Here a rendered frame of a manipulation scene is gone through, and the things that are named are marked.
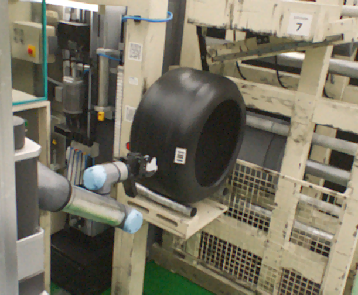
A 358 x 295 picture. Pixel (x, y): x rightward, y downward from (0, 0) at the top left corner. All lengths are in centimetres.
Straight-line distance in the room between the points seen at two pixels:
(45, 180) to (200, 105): 75
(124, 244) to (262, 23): 128
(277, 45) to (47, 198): 128
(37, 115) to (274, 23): 109
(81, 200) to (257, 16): 111
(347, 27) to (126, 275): 160
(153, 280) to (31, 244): 215
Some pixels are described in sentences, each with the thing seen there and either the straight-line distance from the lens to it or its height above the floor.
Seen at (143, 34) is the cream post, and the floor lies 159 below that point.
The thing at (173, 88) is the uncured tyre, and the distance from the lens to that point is 170.
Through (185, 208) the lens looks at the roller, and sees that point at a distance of 182.
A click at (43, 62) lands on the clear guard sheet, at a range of 192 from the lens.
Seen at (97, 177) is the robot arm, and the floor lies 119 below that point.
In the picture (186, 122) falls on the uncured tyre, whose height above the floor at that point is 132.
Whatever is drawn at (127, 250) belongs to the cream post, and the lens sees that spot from 228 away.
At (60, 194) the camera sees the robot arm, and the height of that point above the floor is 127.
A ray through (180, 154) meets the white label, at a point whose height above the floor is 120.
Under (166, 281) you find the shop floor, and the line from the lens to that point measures 289.
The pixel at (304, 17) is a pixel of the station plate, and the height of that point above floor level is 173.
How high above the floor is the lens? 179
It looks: 20 degrees down
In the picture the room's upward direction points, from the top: 6 degrees clockwise
